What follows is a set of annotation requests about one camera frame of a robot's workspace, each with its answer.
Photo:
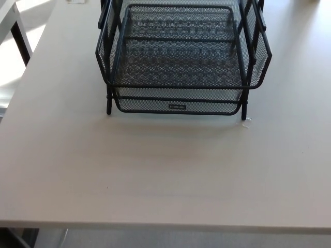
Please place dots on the black mesh sliding drawer tray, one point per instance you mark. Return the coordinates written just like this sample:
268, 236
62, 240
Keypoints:
178, 67

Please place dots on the red and white paper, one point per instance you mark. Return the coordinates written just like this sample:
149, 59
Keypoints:
75, 1

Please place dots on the clear tape piece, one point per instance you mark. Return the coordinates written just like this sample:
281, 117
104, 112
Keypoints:
245, 123

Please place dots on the dark desk leg frame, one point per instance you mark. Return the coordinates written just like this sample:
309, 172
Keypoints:
15, 237

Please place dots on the black mesh tray with label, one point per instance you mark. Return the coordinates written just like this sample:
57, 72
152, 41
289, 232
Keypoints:
207, 96

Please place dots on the black metal organizer frame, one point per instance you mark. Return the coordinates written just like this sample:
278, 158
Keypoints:
108, 108

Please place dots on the white side table, black legs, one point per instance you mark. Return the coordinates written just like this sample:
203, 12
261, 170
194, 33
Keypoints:
6, 15

